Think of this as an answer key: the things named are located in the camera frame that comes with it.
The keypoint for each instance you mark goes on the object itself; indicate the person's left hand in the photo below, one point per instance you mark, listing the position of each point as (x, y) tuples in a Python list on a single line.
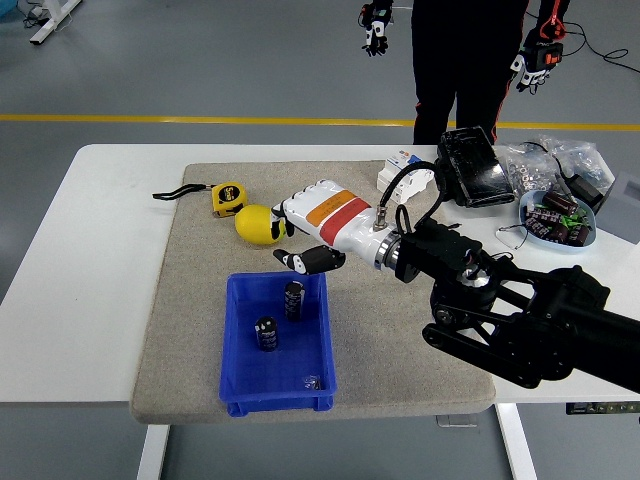
[(540, 62)]

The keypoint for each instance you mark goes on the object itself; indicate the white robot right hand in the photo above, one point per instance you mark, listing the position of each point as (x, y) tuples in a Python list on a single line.
[(330, 215)]

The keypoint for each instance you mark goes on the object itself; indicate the person's right hand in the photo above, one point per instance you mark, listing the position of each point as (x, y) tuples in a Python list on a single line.
[(376, 27)]

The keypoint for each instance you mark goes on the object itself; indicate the person's left forearm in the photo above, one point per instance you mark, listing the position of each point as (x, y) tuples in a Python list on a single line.
[(552, 17)]

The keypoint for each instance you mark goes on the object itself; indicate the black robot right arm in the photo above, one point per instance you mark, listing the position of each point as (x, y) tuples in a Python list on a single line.
[(500, 300)]

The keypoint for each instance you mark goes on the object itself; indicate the blue plastic box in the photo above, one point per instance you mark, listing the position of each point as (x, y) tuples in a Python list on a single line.
[(300, 365)]

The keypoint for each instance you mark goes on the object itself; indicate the grey box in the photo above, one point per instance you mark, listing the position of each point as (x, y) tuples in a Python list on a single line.
[(620, 210)]

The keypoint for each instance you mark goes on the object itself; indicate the person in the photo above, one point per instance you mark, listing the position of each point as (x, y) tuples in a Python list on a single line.
[(465, 60)]

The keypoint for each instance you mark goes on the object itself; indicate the yellow lemon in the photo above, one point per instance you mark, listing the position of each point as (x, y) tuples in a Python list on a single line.
[(252, 225)]

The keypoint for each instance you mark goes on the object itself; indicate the white circuit breaker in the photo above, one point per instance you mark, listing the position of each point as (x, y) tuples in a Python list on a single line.
[(415, 187)]

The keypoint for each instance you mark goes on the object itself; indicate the yellow tape measure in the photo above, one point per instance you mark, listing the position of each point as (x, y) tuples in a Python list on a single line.
[(229, 198)]

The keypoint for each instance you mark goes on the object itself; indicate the clear bag of blue parts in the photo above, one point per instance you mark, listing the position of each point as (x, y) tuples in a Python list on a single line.
[(582, 157)]

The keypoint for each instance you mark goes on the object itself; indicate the clear bag of metal nuts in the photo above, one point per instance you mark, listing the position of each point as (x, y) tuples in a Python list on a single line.
[(525, 172)]

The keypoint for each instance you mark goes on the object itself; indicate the glossy black device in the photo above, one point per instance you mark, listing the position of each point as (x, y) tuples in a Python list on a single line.
[(475, 165)]

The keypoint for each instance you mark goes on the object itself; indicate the grey-brown mat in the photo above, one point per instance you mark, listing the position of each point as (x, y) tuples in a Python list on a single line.
[(400, 325)]

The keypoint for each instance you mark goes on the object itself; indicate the black power adapter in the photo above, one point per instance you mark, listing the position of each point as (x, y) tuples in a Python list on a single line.
[(585, 190)]

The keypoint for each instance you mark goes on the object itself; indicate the light blue bowl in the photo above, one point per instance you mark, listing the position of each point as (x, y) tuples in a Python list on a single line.
[(531, 199)]

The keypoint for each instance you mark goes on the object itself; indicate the green plastic piece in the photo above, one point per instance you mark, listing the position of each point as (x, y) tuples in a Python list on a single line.
[(570, 220)]

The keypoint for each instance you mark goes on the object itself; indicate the small metal part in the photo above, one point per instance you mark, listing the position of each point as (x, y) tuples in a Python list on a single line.
[(311, 382)]

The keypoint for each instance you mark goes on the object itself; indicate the white table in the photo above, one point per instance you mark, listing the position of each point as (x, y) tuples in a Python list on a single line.
[(100, 250)]

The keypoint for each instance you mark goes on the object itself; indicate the table control panel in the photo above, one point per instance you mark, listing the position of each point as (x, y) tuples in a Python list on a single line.
[(600, 408)]

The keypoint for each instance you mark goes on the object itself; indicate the light blue object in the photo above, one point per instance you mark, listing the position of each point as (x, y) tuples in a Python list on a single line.
[(7, 7)]

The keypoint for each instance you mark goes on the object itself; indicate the metal bracket under table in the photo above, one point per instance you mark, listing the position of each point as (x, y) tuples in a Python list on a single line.
[(455, 421)]

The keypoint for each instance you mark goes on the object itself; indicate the white metal frame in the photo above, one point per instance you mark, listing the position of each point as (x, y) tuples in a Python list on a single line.
[(52, 20)]

